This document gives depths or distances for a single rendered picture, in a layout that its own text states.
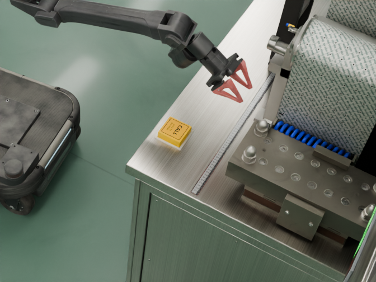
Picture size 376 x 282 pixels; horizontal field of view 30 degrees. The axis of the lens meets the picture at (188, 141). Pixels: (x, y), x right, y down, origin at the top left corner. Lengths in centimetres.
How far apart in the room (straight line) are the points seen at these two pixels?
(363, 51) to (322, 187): 34
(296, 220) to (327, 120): 26
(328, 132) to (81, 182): 138
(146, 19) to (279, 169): 51
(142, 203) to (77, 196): 95
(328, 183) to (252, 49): 62
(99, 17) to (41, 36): 166
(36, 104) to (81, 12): 105
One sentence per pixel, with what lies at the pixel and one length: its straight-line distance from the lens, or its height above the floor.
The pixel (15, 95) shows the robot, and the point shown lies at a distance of 293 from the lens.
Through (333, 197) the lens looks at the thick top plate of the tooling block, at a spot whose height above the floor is 103.
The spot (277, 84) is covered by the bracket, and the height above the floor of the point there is 106.
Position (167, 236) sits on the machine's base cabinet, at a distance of 204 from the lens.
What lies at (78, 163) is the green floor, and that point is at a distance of 300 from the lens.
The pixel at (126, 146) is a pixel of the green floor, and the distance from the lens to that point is 305.
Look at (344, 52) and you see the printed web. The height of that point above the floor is 130.
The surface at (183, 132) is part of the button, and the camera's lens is 192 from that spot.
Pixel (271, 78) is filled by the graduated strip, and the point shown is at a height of 90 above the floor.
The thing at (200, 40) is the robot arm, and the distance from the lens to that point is 179.
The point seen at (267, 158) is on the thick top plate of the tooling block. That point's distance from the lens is 177.
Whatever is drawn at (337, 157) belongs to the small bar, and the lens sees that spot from 180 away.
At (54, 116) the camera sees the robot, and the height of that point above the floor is 24.
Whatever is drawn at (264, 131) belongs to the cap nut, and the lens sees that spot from 180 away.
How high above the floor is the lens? 239
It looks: 51 degrees down
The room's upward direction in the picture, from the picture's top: 10 degrees clockwise
